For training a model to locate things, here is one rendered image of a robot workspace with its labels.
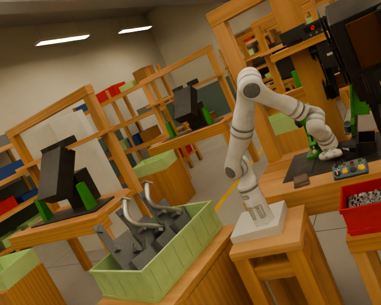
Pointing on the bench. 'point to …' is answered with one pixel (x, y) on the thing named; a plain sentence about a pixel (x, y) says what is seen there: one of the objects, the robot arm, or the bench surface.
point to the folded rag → (301, 180)
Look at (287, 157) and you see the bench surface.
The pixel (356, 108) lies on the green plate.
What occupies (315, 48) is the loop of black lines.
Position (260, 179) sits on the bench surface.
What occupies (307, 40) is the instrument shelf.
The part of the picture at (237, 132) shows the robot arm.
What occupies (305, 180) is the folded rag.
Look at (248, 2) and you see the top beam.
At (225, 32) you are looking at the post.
